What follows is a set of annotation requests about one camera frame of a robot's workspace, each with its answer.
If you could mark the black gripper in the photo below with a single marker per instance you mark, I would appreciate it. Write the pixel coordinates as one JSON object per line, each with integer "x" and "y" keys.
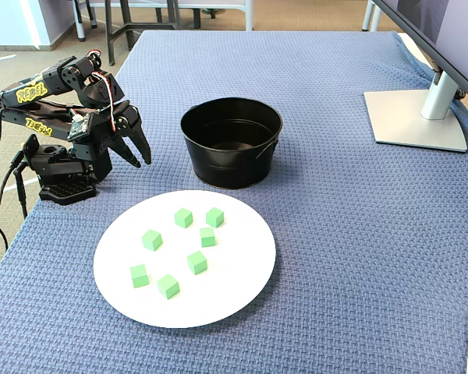
{"x": 122, "y": 124}

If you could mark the green cube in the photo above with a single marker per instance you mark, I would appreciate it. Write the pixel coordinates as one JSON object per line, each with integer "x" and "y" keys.
{"x": 168, "y": 286}
{"x": 152, "y": 239}
{"x": 183, "y": 217}
{"x": 139, "y": 276}
{"x": 214, "y": 217}
{"x": 207, "y": 237}
{"x": 197, "y": 262}

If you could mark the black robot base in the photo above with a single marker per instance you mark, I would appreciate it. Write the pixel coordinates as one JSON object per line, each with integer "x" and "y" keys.
{"x": 68, "y": 192}

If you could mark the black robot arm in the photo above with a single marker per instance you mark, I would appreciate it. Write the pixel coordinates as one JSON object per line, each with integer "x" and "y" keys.
{"x": 54, "y": 83}

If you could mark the white round plate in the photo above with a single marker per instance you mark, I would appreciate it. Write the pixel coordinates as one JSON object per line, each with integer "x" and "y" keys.
{"x": 234, "y": 272}

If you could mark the black metal bucket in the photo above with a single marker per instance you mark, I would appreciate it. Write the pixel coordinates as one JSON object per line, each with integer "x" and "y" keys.
{"x": 234, "y": 171}

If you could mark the dark chair leg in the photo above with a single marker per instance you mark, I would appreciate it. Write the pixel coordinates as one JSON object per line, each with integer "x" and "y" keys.
{"x": 93, "y": 19}
{"x": 197, "y": 19}

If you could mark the white chair leg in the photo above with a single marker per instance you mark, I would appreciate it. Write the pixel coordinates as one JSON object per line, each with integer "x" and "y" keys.
{"x": 81, "y": 23}

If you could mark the white table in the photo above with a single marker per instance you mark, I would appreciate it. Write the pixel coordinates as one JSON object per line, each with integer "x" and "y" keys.
{"x": 249, "y": 15}

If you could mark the blue woven cloth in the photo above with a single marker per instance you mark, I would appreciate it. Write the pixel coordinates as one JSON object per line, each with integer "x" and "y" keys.
{"x": 335, "y": 233}

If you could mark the white desk leg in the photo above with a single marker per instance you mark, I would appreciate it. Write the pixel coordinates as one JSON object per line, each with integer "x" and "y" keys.
{"x": 368, "y": 15}

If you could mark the silver monitor stand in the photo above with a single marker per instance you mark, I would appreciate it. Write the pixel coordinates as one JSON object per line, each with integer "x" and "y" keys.
{"x": 413, "y": 128}

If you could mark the dark computer monitor screen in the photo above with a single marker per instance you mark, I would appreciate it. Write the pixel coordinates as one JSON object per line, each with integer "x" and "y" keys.
{"x": 452, "y": 23}

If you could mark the small wrist camera board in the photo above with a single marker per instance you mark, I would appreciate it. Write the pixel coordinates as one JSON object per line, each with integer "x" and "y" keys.
{"x": 79, "y": 126}

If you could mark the black stool frame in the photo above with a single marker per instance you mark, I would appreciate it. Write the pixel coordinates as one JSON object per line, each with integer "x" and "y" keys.
{"x": 148, "y": 25}

